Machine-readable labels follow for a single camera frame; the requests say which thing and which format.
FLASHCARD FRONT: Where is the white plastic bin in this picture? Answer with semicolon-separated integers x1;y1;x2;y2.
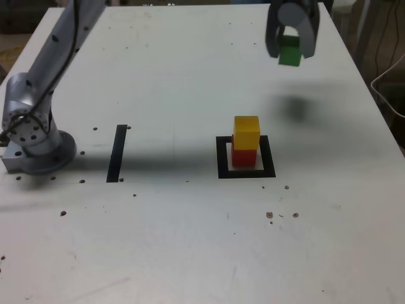
370;52;405;120

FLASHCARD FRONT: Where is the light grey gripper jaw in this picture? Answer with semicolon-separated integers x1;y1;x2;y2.
277;0;321;60

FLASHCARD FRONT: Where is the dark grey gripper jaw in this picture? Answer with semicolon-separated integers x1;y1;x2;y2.
265;0;287;59

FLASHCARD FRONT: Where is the black tape strip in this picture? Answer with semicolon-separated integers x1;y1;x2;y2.
106;124;128;183

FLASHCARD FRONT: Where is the black hanging cable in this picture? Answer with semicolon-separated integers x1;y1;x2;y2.
392;0;400;69
375;0;389;75

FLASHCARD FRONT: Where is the red cube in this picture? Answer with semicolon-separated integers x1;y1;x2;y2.
231;134;258;168

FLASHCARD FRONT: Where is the black tape square outline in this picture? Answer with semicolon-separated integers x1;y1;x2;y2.
216;135;277;180

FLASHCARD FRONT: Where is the green cube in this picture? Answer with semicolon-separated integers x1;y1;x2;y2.
277;34;301;67

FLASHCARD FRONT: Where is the yellow cube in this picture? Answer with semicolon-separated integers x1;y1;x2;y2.
234;115;261;150

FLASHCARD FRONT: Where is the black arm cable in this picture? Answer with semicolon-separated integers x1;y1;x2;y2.
3;0;80;140

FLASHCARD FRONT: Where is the yellow cable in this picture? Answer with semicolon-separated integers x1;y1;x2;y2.
0;46;25;69

